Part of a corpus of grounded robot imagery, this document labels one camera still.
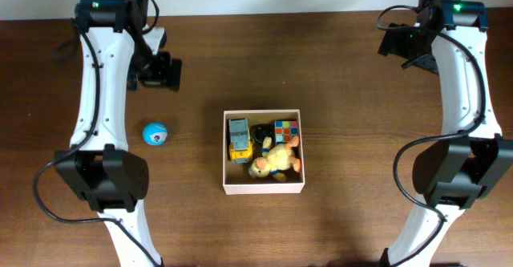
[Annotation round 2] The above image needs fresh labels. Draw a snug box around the blue ball with eye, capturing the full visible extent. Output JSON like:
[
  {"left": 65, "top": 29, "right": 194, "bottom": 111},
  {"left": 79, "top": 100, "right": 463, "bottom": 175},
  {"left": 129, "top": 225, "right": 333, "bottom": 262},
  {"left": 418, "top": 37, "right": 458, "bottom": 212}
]
[{"left": 143, "top": 123, "right": 168, "bottom": 146}]

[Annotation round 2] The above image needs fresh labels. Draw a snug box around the yellow plush duck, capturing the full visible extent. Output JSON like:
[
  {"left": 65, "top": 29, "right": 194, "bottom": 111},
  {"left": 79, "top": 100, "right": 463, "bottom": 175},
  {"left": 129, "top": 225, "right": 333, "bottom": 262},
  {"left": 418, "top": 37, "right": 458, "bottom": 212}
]
[{"left": 248, "top": 136, "right": 301, "bottom": 183}]

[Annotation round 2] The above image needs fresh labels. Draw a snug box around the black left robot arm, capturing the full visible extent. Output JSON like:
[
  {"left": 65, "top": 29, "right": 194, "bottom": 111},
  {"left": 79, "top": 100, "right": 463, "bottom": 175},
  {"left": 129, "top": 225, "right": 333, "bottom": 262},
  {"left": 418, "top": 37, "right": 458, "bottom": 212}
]
[{"left": 51, "top": 0, "right": 182, "bottom": 266}]

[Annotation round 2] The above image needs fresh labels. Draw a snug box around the black round ridged disc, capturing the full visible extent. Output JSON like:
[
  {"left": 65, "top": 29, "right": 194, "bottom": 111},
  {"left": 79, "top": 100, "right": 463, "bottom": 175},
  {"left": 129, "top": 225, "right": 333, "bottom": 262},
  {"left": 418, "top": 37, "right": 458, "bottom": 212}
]
[{"left": 252, "top": 124, "right": 274, "bottom": 144}]

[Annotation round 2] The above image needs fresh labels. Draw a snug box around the yellow grey toy truck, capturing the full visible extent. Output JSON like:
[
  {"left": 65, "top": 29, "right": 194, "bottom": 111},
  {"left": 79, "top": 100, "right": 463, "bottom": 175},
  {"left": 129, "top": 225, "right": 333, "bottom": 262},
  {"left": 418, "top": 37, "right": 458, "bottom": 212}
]
[{"left": 228, "top": 118, "right": 253, "bottom": 164}]

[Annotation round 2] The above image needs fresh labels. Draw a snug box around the multicoloured puzzle cube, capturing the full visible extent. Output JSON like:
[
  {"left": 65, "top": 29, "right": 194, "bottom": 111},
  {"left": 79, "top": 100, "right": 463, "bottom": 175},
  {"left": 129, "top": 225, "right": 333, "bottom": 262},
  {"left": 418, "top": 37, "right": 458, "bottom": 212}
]
[{"left": 274, "top": 120, "right": 299, "bottom": 144}]

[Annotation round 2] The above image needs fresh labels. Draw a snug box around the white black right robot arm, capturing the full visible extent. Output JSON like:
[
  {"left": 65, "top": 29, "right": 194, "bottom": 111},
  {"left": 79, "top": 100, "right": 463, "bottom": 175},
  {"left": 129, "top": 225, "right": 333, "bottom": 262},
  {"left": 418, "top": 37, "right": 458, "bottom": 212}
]
[{"left": 378, "top": 0, "right": 512, "bottom": 266}]

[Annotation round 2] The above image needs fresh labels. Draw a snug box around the pink box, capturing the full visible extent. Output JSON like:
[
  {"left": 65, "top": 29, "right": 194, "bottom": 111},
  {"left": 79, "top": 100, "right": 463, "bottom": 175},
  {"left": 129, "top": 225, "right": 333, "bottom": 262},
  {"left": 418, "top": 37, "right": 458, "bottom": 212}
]
[{"left": 222, "top": 109, "right": 305, "bottom": 195}]

